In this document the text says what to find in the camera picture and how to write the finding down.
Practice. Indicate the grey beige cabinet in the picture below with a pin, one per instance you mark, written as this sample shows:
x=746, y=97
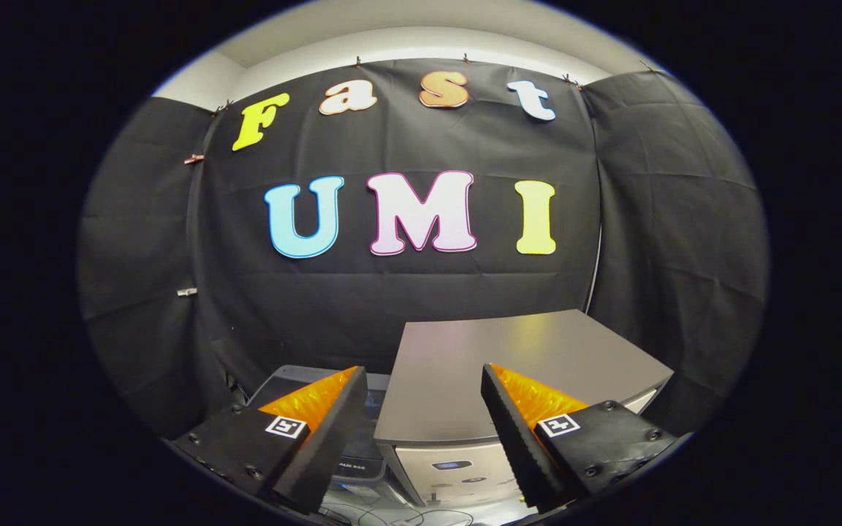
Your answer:
x=479, y=365

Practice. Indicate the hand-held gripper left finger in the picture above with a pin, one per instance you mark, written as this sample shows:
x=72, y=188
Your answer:
x=333, y=438

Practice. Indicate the black backdrop cloth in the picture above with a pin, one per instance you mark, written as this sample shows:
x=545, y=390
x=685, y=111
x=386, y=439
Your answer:
x=406, y=292

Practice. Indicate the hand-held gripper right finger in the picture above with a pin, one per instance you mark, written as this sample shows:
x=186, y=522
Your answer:
x=512, y=438

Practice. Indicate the black washing machine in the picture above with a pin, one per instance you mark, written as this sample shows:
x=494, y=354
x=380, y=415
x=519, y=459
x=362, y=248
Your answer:
x=354, y=475

